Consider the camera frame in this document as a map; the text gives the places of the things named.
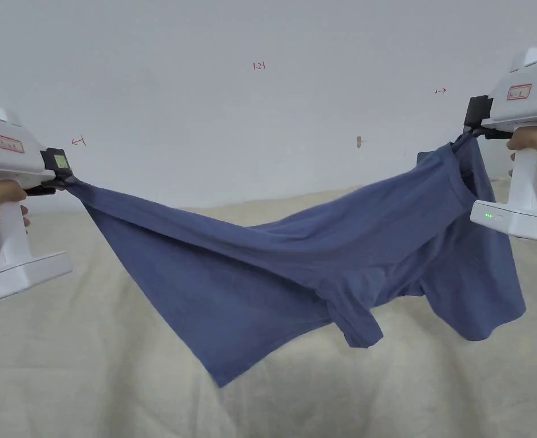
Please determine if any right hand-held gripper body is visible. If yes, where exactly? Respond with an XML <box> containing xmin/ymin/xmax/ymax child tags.
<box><xmin>463</xmin><ymin>47</ymin><xmax>537</xmax><ymax>243</ymax></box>

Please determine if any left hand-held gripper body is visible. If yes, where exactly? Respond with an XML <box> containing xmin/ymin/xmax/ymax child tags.
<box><xmin>0</xmin><ymin>108</ymin><xmax>74</xmax><ymax>307</ymax></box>

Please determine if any dark blue shirt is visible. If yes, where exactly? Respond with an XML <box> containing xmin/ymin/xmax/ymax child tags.
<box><xmin>69</xmin><ymin>136</ymin><xmax>528</xmax><ymax>389</ymax></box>

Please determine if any bed with beige sheet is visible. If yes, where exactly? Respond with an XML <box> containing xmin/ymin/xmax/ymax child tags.
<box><xmin>0</xmin><ymin>179</ymin><xmax>537</xmax><ymax>438</ymax></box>

